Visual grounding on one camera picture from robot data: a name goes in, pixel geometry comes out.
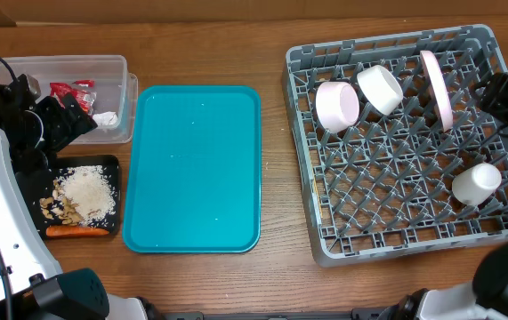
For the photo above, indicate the white round plate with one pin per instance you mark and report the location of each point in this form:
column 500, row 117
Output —
column 439, row 90

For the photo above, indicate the white cup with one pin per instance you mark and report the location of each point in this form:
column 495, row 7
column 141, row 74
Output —
column 475, row 185

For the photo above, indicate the clear plastic bin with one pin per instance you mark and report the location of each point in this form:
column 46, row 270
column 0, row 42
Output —
column 116, row 89

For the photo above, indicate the black plastic tray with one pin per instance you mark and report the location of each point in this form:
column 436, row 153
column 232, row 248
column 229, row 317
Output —
column 38, row 184

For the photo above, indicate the orange carrot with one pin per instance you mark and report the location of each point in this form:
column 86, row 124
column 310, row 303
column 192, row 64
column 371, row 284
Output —
column 74, row 231

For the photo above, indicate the white rice pile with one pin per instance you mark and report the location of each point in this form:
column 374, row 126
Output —
column 88, row 191

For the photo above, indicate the peanut pile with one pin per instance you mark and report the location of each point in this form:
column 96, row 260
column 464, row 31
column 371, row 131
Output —
column 57, row 206

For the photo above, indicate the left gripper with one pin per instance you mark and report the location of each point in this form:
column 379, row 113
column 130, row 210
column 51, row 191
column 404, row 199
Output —
column 64, row 129

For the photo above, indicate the white bowl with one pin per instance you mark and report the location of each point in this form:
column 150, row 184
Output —
column 337, row 106
column 381, row 88

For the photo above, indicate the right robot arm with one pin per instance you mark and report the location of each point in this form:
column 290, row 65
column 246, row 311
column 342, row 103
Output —
column 486, row 296

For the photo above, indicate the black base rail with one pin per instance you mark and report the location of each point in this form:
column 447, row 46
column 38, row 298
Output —
column 355, row 314

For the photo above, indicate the grey dishwasher rack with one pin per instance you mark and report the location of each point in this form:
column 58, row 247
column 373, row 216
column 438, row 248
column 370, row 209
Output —
column 383, row 188

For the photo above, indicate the teal serving tray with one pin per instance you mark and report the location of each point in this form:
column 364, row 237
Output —
column 195, row 176

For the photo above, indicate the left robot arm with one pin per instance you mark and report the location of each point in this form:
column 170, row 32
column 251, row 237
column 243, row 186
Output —
column 32, row 284

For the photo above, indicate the red snack wrapper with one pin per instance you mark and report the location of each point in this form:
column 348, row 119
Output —
column 83, row 92

